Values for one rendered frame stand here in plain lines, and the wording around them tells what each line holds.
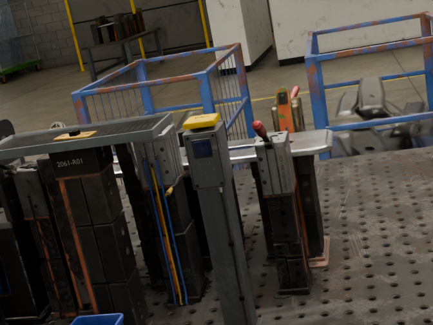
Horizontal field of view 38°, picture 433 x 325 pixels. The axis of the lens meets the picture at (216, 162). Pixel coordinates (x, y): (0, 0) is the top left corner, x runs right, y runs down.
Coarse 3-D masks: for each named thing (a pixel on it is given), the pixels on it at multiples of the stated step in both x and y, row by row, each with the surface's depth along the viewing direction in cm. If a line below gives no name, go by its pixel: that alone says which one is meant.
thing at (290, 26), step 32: (288, 0) 896; (320, 0) 889; (352, 0) 882; (384, 0) 876; (416, 0) 869; (288, 32) 910; (352, 32) 896; (384, 32) 889; (416, 32) 882; (288, 64) 928
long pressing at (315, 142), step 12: (300, 132) 157; (312, 132) 155; (324, 132) 153; (228, 144) 159; (240, 144) 157; (252, 144) 155; (300, 144) 147; (312, 144) 145; (324, 144) 143; (240, 156) 145; (252, 156) 144
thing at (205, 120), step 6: (210, 114) 120; (216, 114) 119; (192, 120) 118; (198, 120) 117; (204, 120) 116; (210, 120) 115; (216, 120) 118; (186, 126) 116; (192, 126) 116; (198, 126) 116; (204, 126) 116
